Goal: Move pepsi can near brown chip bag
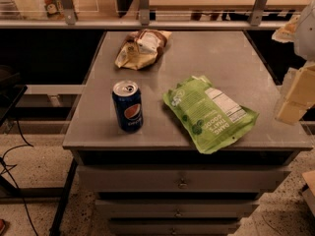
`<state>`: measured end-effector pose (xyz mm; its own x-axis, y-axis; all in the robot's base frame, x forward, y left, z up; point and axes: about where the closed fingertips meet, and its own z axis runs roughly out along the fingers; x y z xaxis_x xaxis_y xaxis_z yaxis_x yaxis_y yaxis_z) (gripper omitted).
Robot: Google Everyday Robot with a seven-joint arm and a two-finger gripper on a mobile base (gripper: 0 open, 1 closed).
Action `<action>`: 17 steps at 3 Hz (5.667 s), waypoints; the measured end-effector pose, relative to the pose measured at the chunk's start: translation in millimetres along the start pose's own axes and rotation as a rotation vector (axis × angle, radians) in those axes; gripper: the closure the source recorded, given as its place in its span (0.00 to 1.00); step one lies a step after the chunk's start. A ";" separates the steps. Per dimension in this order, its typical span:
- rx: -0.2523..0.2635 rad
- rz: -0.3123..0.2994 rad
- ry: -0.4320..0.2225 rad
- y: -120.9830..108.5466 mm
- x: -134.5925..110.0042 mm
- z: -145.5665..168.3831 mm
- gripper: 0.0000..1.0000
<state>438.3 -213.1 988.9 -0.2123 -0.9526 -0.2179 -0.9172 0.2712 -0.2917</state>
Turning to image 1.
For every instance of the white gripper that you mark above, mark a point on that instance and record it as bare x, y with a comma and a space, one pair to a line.
305, 33

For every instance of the blue pepsi can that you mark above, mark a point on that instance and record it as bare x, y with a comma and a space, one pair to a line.
127, 100

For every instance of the green chip bag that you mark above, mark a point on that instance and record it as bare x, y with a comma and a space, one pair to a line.
212, 119

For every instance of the brown chip bag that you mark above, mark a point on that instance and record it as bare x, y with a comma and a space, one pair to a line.
142, 48

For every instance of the wooden box at right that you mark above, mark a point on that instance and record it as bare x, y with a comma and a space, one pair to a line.
308, 191

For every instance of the grey drawer cabinet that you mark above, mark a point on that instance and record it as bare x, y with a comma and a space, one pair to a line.
230, 62

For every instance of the bottom grey drawer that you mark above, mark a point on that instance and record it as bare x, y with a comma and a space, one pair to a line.
173, 227

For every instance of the grey drawer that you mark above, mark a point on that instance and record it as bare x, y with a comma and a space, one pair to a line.
175, 208
182, 178
173, 227

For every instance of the metal railing shelf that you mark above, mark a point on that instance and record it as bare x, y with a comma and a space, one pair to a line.
149, 14

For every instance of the top grey drawer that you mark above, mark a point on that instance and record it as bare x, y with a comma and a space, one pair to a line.
182, 178

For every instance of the middle grey drawer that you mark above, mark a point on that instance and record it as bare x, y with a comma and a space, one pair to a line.
175, 208

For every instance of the black desk at left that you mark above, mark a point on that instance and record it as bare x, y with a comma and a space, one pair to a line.
11, 91

